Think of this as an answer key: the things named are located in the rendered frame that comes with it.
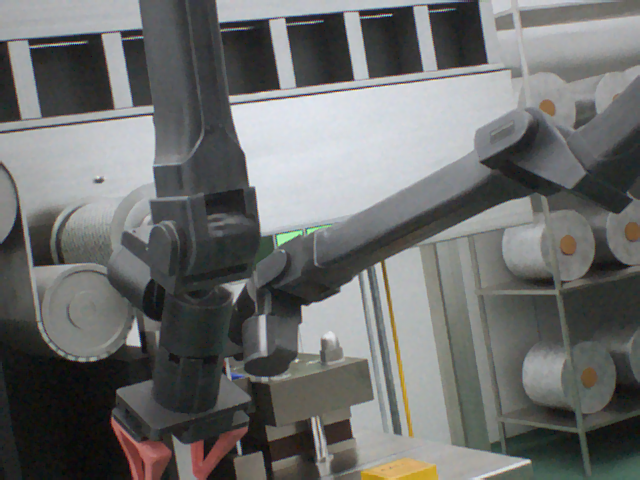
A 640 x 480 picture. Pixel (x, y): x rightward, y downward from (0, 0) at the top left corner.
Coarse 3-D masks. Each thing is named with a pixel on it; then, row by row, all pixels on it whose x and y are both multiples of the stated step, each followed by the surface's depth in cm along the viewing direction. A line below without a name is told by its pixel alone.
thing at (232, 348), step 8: (232, 312) 154; (232, 320) 154; (240, 320) 152; (232, 328) 155; (240, 328) 153; (232, 336) 155; (240, 336) 154; (232, 344) 156; (240, 344) 156; (232, 352) 155; (240, 352) 156
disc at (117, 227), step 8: (144, 184) 158; (152, 184) 158; (136, 192) 157; (144, 192) 158; (152, 192) 158; (128, 200) 157; (136, 200) 157; (120, 208) 156; (128, 208) 156; (120, 216) 156; (112, 224) 155; (120, 224) 156; (112, 232) 155; (120, 232) 156; (112, 240) 155; (120, 240) 156; (112, 248) 155
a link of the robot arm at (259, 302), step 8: (248, 280) 149; (256, 280) 149; (248, 288) 149; (256, 288) 149; (240, 296) 151; (248, 296) 149; (256, 296) 148; (264, 296) 148; (240, 304) 151; (248, 304) 149; (256, 304) 147; (264, 304) 148; (240, 312) 151; (248, 312) 150; (256, 312) 147; (264, 312) 147
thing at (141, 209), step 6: (144, 198) 157; (138, 204) 157; (144, 204) 157; (132, 210) 156; (138, 210) 157; (144, 210) 157; (132, 216) 156; (138, 216) 157; (144, 216) 157; (126, 222) 156; (132, 222) 156; (138, 222) 157; (126, 228) 156
